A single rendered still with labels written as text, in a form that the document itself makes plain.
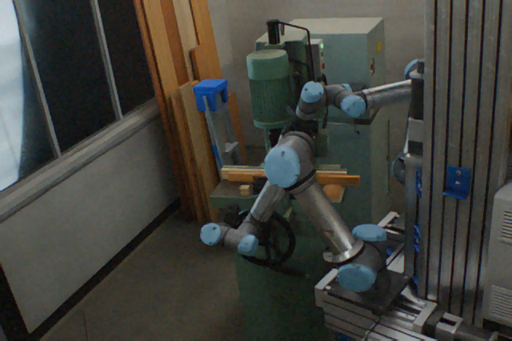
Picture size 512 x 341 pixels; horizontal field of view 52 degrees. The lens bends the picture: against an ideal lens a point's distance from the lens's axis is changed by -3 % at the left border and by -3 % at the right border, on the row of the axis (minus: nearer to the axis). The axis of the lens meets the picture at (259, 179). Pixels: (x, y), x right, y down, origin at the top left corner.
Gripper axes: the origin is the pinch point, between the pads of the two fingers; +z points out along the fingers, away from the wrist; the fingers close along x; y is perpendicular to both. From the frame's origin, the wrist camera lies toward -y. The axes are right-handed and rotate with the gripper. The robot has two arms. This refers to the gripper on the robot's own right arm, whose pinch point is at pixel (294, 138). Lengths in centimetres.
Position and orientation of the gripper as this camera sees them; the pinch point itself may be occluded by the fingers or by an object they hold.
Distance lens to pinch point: 228.0
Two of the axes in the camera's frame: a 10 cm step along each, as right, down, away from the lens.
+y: 3.8, 8.2, -4.4
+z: -1.3, 5.1, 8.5
